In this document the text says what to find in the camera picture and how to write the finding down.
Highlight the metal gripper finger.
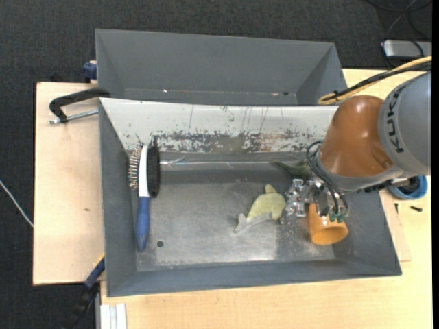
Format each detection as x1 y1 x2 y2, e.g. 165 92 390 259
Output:
286 179 307 200
280 199 307 226

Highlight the dark green toy animal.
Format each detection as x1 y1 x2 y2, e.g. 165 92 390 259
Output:
273 160 315 180

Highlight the yellow-green plush dolphin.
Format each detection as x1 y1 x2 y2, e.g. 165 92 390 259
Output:
234 183 287 234

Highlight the orange cup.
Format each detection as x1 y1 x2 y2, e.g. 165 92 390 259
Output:
307 200 350 246

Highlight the grey metal bin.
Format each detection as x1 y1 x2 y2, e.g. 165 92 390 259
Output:
95 28 403 297

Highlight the blue tape roll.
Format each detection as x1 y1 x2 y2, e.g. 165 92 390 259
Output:
387 175 429 199

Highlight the blue and white hairbrush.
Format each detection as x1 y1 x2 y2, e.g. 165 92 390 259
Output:
128 142 161 252

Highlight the pale wood board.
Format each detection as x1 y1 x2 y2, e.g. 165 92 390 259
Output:
32 82 412 286

